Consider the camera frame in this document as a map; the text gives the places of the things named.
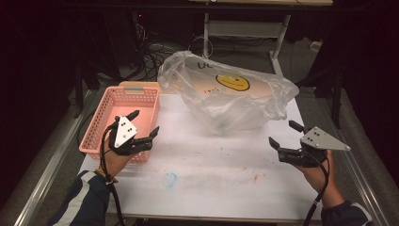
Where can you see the person's right hand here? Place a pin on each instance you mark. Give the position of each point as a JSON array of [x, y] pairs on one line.
[[316, 177]]

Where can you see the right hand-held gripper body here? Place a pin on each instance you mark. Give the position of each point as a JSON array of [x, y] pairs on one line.
[[316, 141]]

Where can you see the aluminium table frame rail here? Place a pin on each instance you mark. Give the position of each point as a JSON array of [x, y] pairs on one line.
[[47, 175], [363, 188]]

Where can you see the person's left hand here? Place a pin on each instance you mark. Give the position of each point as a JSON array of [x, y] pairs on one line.
[[116, 164]]

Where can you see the clear smiley-face plastic bag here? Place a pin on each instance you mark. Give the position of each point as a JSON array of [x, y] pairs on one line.
[[226, 103]]

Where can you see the pink perforated plastic basket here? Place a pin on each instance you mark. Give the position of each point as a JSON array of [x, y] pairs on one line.
[[94, 125]]

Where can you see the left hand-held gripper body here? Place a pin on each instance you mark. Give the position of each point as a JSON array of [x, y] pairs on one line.
[[125, 133]]

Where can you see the black metal stand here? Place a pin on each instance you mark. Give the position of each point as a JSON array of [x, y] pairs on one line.
[[79, 91], [337, 100]]

